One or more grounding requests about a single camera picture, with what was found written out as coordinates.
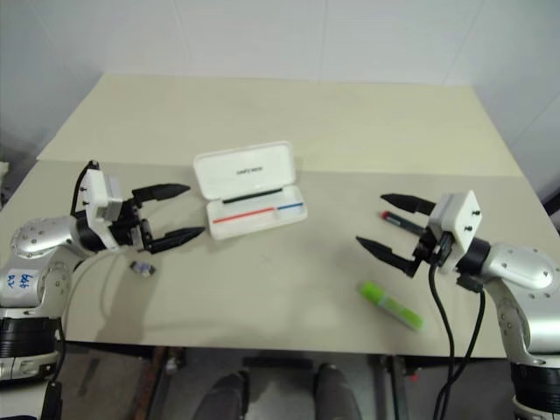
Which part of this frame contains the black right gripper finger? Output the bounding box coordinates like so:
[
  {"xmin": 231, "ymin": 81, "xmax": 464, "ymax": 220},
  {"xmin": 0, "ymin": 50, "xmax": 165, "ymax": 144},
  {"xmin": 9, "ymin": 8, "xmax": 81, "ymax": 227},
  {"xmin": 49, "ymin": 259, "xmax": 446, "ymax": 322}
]
[
  {"xmin": 355, "ymin": 235, "xmax": 421, "ymax": 279},
  {"xmin": 379, "ymin": 192, "xmax": 437, "ymax": 217}
]

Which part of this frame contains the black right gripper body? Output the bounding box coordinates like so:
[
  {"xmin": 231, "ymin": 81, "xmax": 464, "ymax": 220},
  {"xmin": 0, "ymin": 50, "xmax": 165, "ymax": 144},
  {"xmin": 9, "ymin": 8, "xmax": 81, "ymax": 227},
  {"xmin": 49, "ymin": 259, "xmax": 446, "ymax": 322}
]
[{"xmin": 411, "ymin": 225, "xmax": 455, "ymax": 267}]

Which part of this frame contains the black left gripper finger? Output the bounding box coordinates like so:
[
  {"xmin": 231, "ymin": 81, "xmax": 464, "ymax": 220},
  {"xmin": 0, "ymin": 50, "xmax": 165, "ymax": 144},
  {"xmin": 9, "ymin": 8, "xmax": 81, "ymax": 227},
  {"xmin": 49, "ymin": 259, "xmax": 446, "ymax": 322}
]
[
  {"xmin": 144, "ymin": 226, "xmax": 207, "ymax": 256},
  {"xmin": 130, "ymin": 183, "xmax": 193, "ymax": 207}
]

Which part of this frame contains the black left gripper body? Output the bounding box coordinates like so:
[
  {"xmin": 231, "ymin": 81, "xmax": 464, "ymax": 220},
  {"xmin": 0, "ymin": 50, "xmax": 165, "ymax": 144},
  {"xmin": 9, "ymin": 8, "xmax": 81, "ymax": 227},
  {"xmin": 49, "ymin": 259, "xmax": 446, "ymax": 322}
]
[{"xmin": 108, "ymin": 195, "xmax": 155, "ymax": 255}]

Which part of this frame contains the dark pen with red cap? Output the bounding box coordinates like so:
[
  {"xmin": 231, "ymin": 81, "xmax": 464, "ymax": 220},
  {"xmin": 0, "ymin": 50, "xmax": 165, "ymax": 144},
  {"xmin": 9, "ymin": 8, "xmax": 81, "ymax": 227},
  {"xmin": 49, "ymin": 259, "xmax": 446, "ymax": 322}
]
[{"xmin": 378, "ymin": 210, "xmax": 425, "ymax": 235}]

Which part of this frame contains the small dark eraser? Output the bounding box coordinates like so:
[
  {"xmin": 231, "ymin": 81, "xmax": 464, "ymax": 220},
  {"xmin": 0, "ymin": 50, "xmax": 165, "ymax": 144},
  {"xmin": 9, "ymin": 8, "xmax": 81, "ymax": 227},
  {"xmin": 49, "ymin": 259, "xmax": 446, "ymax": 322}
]
[{"xmin": 130, "ymin": 260, "xmax": 158, "ymax": 277}]

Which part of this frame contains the green eraser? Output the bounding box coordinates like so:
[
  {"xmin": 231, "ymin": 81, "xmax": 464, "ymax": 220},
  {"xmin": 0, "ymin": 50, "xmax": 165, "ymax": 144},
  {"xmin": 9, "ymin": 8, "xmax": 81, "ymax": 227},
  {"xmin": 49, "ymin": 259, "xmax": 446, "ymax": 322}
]
[{"xmin": 357, "ymin": 281, "xmax": 424, "ymax": 332}]

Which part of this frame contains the white open pencil case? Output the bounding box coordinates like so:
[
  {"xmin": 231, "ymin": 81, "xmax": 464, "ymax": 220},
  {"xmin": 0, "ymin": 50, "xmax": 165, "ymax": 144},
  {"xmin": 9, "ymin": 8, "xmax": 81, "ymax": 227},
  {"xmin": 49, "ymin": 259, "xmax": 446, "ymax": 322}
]
[{"xmin": 192, "ymin": 140, "xmax": 309, "ymax": 241}]

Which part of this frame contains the dark rounded shape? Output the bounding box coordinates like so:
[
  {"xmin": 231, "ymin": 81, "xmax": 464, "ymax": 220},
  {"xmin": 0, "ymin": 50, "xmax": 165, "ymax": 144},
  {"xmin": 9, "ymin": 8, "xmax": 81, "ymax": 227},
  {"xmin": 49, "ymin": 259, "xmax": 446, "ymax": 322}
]
[
  {"xmin": 205, "ymin": 371, "xmax": 251, "ymax": 420},
  {"xmin": 315, "ymin": 362, "xmax": 368, "ymax": 420}
]

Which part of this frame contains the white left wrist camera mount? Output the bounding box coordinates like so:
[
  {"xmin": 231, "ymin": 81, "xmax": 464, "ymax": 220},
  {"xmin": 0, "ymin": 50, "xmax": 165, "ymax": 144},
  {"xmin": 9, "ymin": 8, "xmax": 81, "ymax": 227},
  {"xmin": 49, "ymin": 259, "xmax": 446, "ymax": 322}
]
[{"xmin": 80, "ymin": 167, "xmax": 126, "ymax": 251}]

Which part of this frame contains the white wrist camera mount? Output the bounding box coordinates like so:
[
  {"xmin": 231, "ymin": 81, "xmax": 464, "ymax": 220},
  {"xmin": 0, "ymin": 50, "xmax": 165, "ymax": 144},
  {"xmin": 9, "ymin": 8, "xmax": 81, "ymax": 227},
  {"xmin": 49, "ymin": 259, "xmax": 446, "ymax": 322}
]
[
  {"xmin": 80, "ymin": 167, "xmax": 126, "ymax": 251},
  {"xmin": 426, "ymin": 190, "xmax": 483, "ymax": 275}
]

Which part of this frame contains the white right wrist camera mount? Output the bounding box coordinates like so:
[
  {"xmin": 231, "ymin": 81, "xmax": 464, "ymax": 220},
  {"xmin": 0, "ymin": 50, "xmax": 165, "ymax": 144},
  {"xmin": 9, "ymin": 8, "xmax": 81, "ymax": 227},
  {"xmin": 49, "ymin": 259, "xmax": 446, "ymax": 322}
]
[{"xmin": 426, "ymin": 190, "xmax": 483, "ymax": 275}]

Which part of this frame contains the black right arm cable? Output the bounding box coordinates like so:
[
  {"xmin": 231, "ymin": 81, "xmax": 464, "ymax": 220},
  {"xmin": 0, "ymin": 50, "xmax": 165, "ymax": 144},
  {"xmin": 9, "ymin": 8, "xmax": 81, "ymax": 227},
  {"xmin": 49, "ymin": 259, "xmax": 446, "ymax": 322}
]
[{"xmin": 428, "ymin": 234, "xmax": 487, "ymax": 420}]

